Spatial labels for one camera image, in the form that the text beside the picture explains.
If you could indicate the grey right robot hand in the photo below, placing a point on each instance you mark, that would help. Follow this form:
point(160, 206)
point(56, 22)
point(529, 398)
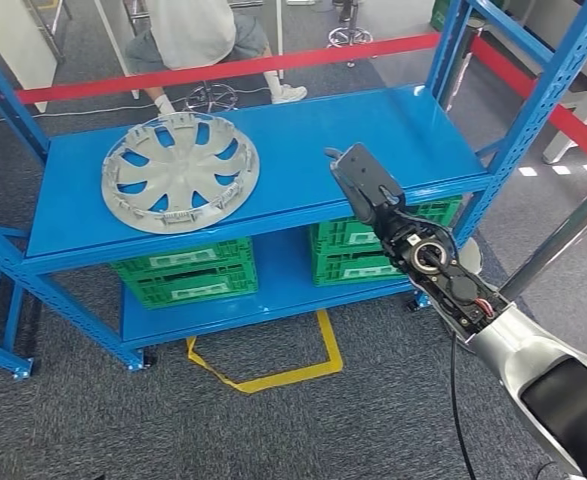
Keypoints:
point(368, 182)

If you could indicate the chrome stanchion post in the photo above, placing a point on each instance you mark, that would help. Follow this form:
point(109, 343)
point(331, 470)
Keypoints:
point(563, 225)

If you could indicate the black round stool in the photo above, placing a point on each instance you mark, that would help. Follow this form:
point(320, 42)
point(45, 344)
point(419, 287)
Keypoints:
point(208, 98)

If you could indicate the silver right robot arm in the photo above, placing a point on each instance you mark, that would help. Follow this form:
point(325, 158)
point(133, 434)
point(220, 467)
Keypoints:
point(523, 344)

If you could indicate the person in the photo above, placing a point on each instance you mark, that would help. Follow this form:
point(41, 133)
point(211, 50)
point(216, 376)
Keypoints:
point(188, 33)

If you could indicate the white cabinet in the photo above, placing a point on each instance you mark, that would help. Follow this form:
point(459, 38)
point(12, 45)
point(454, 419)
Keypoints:
point(13, 46)

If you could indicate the chrome base stool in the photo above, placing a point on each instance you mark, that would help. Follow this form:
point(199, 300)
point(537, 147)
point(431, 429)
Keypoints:
point(351, 26)

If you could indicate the red barrier belt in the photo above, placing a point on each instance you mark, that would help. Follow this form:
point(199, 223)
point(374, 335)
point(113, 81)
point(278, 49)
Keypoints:
point(223, 68)
point(573, 129)

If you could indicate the dark metal stanchion post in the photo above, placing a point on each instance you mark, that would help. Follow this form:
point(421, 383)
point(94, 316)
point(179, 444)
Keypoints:
point(459, 79)

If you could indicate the white table frame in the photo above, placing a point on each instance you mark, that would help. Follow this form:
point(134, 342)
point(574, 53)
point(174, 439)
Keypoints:
point(578, 122)

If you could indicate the grey plastic wheel hubcap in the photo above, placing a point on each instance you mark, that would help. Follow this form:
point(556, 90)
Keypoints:
point(183, 175)

